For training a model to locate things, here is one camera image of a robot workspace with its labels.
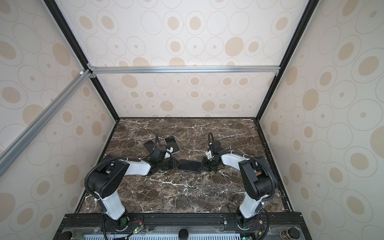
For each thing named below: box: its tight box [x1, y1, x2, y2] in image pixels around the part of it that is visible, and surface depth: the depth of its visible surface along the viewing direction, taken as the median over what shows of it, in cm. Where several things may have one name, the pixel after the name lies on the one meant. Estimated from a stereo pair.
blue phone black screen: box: [164, 136, 180, 153], surface depth 108 cm
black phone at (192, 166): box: [178, 159, 203, 173], surface depth 94 cm
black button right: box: [285, 227, 300, 240], surface depth 66 cm
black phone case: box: [179, 166, 202, 173], surface depth 94 cm
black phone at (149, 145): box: [142, 139, 156, 154], surface depth 106 cm
